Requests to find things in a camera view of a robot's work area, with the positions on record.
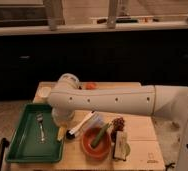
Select green plastic tray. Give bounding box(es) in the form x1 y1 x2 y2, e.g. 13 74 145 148
6 103 64 163

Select black cable on floor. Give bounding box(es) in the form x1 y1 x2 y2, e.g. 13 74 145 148
165 161 176 171

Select dark red grapes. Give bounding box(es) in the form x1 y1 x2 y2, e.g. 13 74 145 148
111 117 125 142

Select blue white cloth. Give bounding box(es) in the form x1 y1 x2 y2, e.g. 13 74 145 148
85 115 105 130

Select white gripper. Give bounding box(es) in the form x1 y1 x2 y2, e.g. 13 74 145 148
52 108 75 127

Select orange plate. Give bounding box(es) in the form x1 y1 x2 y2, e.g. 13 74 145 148
81 127 111 160

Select yellow banana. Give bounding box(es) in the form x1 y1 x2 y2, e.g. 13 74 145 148
57 126 67 141

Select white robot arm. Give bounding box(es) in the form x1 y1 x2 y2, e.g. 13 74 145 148
48 73 188 171

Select green cucumber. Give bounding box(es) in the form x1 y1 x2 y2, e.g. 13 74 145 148
91 123 110 148

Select black handle at table edge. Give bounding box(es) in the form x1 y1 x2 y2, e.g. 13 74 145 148
0 138 10 171

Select white cup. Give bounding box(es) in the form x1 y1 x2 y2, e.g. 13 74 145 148
38 87 51 99

